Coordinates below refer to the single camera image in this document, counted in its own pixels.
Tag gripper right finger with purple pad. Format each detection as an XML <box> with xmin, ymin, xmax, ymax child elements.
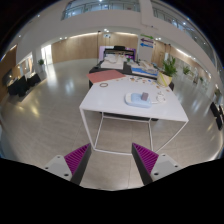
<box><xmin>132</xmin><ymin>143</ymin><xmax>182</xmax><ymax>185</ymax></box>

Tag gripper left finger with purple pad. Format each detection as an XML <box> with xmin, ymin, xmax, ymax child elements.
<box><xmin>44</xmin><ymin>143</ymin><xmax>91</xmax><ymax>185</ymax></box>

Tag mauve charger plug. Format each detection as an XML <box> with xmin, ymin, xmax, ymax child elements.
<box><xmin>141</xmin><ymin>92</ymin><xmax>149</xmax><ymax>101</ymax></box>

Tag light blue power strip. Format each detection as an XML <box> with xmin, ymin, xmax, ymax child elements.
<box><xmin>124</xmin><ymin>93</ymin><xmax>152</xmax><ymax>108</ymax></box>

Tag small items on table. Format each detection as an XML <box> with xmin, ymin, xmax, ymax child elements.
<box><xmin>127</xmin><ymin>76</ymin><xmax>165</xmax><ymax>90</ymax></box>

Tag potted plant yellow pot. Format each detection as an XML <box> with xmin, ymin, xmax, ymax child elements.
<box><xmin>157</xmin><ymin>57</ymin><xmax>177</xmax><ymax>87</ymax></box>

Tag salmon pink mat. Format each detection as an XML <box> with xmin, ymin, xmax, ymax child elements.
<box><xmin>87</xmin><ymin>70</ymin><xmax>124</xmax><ymax>83</ymax></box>

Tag black sofa chairs left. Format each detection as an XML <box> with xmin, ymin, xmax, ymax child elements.
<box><xmin>8</xmin><ymin>73</ymin><xmax>41</xmax><ymax>97</ymax></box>

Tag black display table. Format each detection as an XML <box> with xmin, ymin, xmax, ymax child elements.
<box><xmin>88</xmin><ymin>54</ymin><xmax>175</xmax><ymax>92</ymax></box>

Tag small potted plant left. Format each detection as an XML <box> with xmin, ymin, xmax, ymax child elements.
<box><xmin>38</xmin><ymin>59</ymin><xmax>45</xmax><ymax>72</ymax></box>

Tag direction sign pillar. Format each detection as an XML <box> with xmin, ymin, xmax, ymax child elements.
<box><xmin>138</xmin><ymin>34</ymin><xmax>154</xmax><ymax>62</ymax></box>

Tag white charger cable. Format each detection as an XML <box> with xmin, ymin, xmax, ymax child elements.
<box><xmin>150</xmin><ymin>91</ymin><xmax>167</xmax><ymax>105</ymax></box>

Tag white metal frame table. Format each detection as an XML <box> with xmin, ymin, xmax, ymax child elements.
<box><xmin>79</xmin><ymin>77</ymin><xmax>189</xmax><ymax>152</ymax></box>

